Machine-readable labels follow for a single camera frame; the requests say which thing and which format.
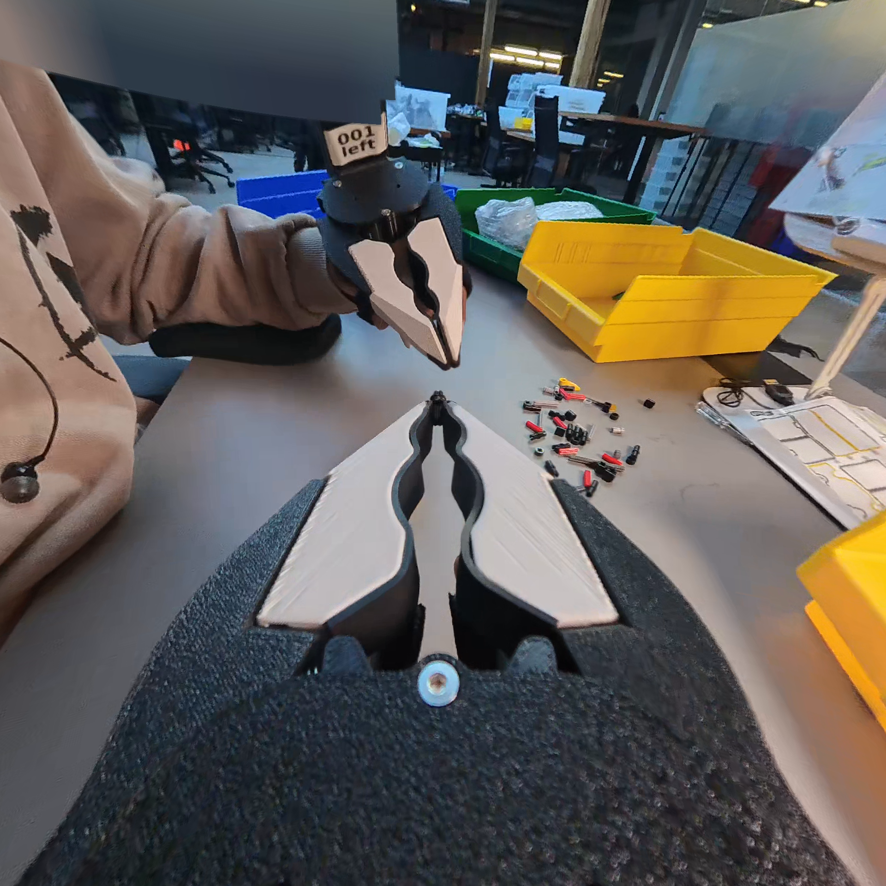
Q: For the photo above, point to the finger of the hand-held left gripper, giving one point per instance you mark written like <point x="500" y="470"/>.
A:
<point x="395" y="298"/>
<point x="446" y="277"/>

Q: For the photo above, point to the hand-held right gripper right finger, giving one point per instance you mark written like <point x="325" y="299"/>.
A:
<point x="540" y="554"/>

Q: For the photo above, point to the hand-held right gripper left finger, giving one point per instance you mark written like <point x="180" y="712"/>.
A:
<point x="339" y="554"/>

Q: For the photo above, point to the small black building piece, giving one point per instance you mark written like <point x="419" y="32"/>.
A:
<point x="438" y="402"/>

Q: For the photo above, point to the yellow plastic bin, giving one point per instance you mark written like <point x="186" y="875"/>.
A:
<point x="852" y="609"/>
<point x="665" y="312"/>

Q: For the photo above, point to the person's left forearm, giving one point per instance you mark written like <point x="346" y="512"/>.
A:
<point x="222" y="263"/>

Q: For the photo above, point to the grey desk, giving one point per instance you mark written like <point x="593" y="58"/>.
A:
<point x="236" y="429"/>

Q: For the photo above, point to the green plastic bin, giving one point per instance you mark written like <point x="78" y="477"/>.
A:
<point x="485" y="256"/>

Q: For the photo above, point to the clear plastic bag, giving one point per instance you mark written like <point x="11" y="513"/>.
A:
<point x="519" y="222"/>

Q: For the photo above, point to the blue plastic bin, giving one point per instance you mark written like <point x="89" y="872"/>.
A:
<point x="277" y="194"/>

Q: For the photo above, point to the pile of black red pieces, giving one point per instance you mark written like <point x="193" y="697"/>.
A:
<point x="575" y="436"/>

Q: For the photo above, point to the black office chair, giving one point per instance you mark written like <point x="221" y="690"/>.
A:
<point x="547" y="139"/>
<point x="194" y="152"/>

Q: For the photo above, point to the wooden background table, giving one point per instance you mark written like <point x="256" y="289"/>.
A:
<point x="637" y="128"/>

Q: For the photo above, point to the printed instruction sheet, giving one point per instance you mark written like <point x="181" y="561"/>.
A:
<point x="817" y="450"/>

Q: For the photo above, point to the person's torso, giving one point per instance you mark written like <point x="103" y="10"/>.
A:
<point x="56" y="457"/>

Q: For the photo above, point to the stack of coloured crates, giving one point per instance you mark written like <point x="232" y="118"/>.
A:
<point x="789" y="194"/>

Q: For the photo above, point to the wooden support post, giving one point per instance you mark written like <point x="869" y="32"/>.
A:
<point x="590" y="42"/>
<point x="487" y="49"/>

